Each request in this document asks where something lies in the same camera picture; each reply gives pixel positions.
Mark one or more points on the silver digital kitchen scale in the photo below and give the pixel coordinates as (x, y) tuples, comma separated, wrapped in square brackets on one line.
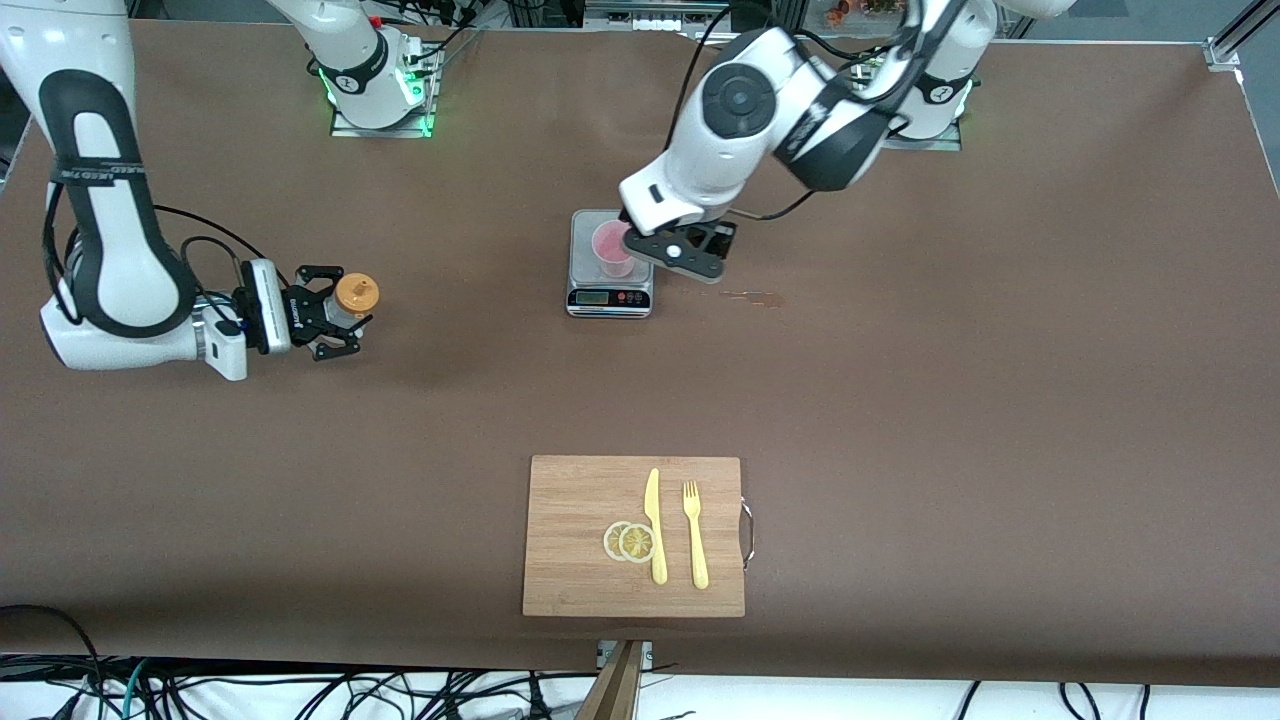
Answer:
[(590, 295)]

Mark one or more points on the yellow plastic fork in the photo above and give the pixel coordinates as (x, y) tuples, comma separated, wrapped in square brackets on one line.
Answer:
[(697, 540)]

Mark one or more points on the small metal bracket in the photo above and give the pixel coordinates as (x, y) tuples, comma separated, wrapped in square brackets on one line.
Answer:
[(646, 655)]

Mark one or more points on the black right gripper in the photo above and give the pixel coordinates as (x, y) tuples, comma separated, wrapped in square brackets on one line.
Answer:
[(301, 312)]

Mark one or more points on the aluminium frame corner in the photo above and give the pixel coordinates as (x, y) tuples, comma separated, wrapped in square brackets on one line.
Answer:
[(1235, 35)]

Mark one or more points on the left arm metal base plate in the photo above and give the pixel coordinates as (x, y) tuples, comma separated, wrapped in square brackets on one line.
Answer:
[(935, 143)]

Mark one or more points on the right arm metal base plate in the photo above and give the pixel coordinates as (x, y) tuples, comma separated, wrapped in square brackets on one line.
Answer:
[(380, 130)]

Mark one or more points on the white power strip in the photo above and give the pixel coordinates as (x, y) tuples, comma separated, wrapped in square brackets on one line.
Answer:
[(640, 20)]

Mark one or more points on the lemon slice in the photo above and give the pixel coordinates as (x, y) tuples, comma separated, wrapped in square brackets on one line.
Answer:
[(610, 541), (637, 543)]

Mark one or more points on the yellow plastic knife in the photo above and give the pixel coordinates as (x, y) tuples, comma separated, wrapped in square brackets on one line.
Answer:
[(655, 520)]

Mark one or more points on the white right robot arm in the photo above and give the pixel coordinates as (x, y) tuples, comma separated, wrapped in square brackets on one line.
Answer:
[(110, 250)]

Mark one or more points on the pink plastic cup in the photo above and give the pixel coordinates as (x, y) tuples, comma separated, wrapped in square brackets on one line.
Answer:
[(610, 248)]

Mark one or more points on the wooden cutting board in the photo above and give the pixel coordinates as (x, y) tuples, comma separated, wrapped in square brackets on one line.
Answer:
[(580, 530)]

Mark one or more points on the sauce bottle with orange cap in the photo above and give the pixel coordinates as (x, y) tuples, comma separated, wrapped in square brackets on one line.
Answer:
[(356, 294)]

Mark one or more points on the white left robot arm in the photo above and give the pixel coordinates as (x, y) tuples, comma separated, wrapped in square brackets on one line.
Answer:
[(740, 100)]

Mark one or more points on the wooden post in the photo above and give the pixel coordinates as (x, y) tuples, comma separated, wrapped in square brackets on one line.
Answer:
[(612, 690)]

